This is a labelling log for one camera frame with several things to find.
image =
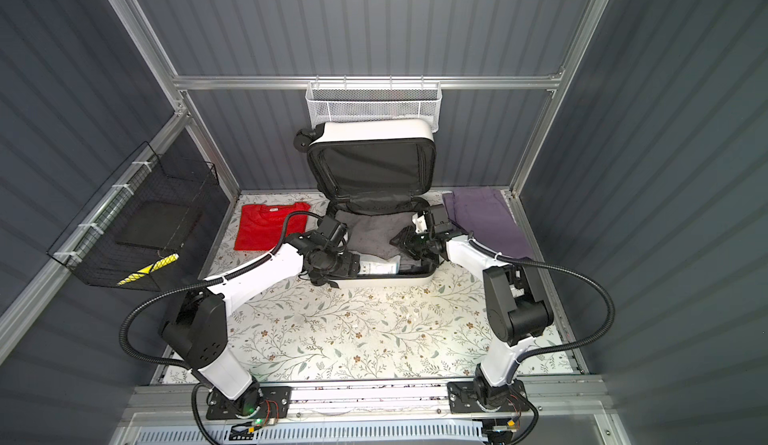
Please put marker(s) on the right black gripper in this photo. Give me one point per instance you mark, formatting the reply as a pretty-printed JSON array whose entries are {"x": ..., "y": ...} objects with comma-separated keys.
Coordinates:
[{"x": 407, "y": 241}]

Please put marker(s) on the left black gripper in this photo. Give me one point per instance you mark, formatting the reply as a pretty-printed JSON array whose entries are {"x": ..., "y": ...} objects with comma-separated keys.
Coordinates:
[{"x": 351, "y": 264}]

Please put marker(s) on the grey towel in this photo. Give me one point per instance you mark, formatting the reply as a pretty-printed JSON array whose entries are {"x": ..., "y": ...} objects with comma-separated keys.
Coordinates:
[{"x": 371, "y": 235}]

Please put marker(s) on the purple pants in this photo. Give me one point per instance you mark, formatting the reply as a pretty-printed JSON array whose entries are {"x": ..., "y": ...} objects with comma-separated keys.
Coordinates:
[{"x": 484, "y": 212}]

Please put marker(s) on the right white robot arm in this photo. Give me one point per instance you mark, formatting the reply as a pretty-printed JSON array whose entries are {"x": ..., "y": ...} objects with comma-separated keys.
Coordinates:
[{"x": 517, "y": 307}]

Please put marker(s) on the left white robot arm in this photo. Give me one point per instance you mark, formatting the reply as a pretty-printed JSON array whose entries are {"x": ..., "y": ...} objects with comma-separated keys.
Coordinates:
[{"x": 197, "y": 329}]

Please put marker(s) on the red folded t-shirt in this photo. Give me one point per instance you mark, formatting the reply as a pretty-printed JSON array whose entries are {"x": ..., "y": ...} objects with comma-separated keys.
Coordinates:
[{"x": 261, "y": 225}]

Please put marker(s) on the floral table mat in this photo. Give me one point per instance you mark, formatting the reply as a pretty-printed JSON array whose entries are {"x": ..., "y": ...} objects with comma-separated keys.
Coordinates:
[{"x": 296, "y": 331}]

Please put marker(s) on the white hard-shell suitcase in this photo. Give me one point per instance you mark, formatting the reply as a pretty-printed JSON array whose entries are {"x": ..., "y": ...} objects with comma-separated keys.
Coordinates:
[{"x": 374, "y": 168}]

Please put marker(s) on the yellow black striped label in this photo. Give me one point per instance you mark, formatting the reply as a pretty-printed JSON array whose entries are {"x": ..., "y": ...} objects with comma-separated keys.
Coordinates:
[{"x": 141, "y": 273}]

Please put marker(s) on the white vented panel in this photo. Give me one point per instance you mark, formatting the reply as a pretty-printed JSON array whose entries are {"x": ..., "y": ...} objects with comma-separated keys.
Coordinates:
[{"x": 352, "y": 432}]

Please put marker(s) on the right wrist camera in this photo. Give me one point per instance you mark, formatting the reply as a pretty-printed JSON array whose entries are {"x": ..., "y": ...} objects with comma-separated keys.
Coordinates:
[{"x": 420, "y": 223}]

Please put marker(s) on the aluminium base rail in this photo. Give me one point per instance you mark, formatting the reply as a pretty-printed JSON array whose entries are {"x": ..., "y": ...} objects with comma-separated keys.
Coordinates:
[{"x": 385, "y": 400}]

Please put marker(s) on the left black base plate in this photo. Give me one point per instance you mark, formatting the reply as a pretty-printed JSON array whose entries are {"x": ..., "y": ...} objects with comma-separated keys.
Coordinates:
[{"x": 256, "y": 403}]

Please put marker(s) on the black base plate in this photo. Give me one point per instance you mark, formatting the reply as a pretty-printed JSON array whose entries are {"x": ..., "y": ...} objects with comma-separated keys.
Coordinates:
[
  {"x": 483, "y": 398},
  {"x": 256, "y": 403}
]

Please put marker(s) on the white wire mesh basket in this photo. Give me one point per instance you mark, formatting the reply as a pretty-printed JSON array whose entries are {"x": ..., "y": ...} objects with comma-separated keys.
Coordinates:
[{"x": 390, "y": 102}]

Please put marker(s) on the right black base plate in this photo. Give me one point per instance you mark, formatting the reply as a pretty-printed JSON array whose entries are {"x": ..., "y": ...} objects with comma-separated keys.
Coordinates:
[{"x": 483, "y": 398}]

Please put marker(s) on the black wire mesh basket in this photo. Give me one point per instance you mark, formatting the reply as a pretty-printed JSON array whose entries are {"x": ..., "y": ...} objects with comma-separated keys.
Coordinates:
[{"x": 173, "y": 203}]

